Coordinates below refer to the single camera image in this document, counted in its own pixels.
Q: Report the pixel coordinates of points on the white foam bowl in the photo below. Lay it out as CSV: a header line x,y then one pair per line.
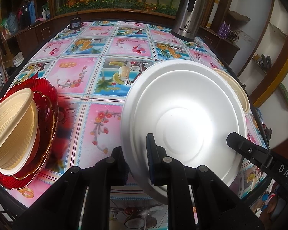
x,y
30,154

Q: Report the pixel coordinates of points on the small green item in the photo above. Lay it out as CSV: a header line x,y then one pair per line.
x,y
3,23

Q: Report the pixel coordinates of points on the fruit print tablecloth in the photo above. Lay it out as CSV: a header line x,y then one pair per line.
x,y
91,76

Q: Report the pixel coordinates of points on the red gold-rimmed glass plate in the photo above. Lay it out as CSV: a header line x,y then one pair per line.
x,y
46,124

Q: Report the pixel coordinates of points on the blue-grey bag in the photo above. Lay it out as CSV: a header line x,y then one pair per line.
x,y
12,22

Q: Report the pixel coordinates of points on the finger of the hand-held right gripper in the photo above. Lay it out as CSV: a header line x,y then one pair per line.
x,y
249,149

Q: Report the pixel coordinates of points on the beige plastic bowl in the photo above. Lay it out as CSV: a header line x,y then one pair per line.
x,y
240,95
9,124

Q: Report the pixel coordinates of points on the black tool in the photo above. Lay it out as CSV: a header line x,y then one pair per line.
x,y
264,61

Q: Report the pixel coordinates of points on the white bucket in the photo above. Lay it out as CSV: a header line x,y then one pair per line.
x,y
18,58

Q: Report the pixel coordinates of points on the stainless steel thermos jug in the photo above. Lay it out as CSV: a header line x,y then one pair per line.
x,y
188,16

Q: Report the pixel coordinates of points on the white spray bottle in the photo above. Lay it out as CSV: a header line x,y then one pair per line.
x,y
44,14

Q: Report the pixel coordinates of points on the small black device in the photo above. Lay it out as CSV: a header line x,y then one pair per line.
x,y
74,24

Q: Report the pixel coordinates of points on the purple bottle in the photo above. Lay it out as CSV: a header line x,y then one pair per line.
x,y
228,30
222,28

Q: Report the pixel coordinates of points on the white foam plate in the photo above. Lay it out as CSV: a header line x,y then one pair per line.
x,y
182,105

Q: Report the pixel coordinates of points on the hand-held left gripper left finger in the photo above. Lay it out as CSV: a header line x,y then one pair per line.
x,y
116,167

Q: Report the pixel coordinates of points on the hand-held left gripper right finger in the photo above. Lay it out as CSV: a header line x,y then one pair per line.
x,y
150,159

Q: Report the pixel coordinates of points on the pink cloth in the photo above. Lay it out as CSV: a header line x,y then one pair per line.
x,y
40,19

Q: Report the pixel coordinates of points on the blue box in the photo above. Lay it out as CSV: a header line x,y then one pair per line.
x,y
32,10

